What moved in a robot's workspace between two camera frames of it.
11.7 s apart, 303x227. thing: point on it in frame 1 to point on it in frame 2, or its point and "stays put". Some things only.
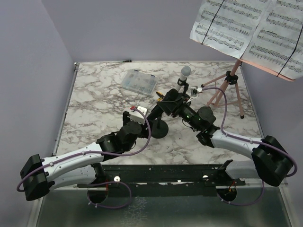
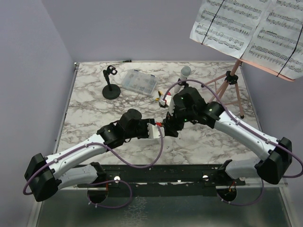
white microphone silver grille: (185, 72) stays put
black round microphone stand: (159, 128) to (111, 91)
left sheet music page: (227, 25) stays put
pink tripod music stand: (230, 77) stays put
